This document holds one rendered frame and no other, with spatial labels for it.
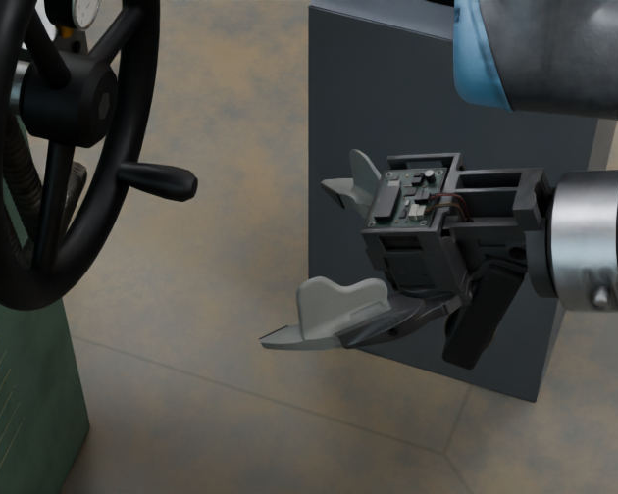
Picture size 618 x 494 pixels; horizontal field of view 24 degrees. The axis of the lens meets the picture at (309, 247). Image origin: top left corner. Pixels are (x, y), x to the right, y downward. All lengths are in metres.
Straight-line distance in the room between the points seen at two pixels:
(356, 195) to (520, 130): 0.44
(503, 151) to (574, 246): 0.60
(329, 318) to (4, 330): 0.55
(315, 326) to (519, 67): 0.22
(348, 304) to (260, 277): 0.95
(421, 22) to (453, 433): 0.57
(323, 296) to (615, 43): 0.24
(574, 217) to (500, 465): 0.88
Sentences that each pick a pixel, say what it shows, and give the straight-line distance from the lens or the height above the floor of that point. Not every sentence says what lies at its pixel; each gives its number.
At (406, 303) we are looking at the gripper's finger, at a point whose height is 0.73.
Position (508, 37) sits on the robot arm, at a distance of 0.90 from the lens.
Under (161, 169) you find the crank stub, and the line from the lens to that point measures 1.05.
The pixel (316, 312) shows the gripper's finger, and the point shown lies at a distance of 0.94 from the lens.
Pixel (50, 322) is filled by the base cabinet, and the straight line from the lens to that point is 1.55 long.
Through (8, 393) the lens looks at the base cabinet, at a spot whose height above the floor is 0.28.
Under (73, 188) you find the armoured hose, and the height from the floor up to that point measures 0.59.
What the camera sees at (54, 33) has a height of 0.62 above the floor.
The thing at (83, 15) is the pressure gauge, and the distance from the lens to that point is 1.28.
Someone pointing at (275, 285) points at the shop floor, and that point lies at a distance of 1.88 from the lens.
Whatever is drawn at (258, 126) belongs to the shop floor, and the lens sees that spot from 2.08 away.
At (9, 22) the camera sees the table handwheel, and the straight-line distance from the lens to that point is 0.84.
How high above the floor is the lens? 1.48
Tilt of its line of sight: 50 degrees down
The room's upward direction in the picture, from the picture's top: straight up
